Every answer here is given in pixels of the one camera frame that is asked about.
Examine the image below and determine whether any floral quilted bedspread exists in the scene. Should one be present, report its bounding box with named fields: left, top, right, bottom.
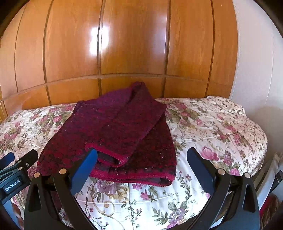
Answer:
left=1, top=96, right=268, bottom=229

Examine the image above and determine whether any dark red floral sweater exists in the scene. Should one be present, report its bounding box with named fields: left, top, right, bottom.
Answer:
left=37, top=82, right=177, bottom=186

